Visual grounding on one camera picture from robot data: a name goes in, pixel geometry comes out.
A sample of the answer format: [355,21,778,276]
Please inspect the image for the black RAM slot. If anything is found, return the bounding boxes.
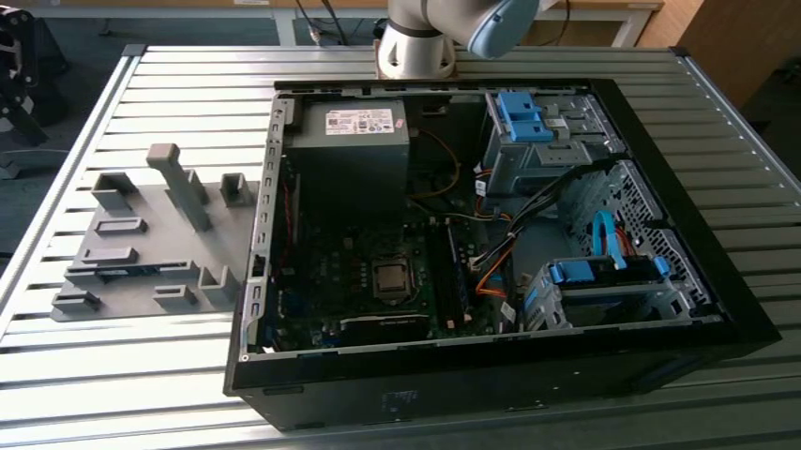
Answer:
[426,219,452,329]

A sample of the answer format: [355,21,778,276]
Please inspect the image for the black mesh waste basket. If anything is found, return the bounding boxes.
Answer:
[33,18,71,127]

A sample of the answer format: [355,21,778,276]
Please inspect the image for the grey floor stand foot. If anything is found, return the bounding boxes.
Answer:
[0,149,71,180]

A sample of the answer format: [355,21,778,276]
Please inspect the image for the grey parts rack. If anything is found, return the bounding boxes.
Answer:
[49,142,261,324]

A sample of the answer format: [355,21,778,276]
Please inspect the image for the grey power supply unit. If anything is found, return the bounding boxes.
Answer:
[284,96,415,221]

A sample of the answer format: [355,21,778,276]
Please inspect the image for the green motherboard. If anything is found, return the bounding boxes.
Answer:
[273,213,506,351]

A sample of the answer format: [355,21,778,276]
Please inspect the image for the CPU socket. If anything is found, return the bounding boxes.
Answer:
[367,254,419,303]

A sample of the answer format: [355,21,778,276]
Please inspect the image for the silver CPU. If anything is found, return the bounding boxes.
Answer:
[372,262,410,293]

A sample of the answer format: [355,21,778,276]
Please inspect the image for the black graphics card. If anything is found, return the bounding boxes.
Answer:
[339,312,434,347]

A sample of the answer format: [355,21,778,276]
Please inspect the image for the tall grey drive cage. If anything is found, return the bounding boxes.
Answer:
[484,91,627,198]

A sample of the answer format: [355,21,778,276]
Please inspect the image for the black PC case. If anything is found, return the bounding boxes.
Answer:
[223,77,783,432]

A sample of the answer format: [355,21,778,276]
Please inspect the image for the hard disk in blue carrier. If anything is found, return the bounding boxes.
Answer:
[547,256,670,288]

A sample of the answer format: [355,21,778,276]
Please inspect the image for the low grey disk bay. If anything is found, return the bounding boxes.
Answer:
[522,260,683,329]

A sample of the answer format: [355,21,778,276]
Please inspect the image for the wooden cabinet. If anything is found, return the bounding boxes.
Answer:
[637,0,801,112]

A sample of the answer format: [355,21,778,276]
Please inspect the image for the white frame desk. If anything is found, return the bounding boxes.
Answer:
[0,0,666,48]

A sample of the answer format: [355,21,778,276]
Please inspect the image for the black hanging cable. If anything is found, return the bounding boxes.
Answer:
[292,0,355,48]

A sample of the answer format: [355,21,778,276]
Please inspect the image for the red twisted wire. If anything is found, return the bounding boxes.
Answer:
[281,180,296,245]

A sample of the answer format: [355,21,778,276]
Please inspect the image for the yellow wire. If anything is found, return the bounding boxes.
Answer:
[407,128,463,202]

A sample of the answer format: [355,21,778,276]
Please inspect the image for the large blue bay bracket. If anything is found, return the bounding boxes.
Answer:
[496,91,543,124]

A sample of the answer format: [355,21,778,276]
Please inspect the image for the small blue bay bracket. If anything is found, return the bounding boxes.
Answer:
[510,120,556,144]

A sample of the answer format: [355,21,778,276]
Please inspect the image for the black cable bundle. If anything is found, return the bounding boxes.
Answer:
[503,157,613,241]

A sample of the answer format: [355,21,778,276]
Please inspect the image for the orange red yellow wires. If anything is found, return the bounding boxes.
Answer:
[474,252,515,299]

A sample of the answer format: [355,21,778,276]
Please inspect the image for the blue flat data cable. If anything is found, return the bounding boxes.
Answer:
[590,210,631,271]

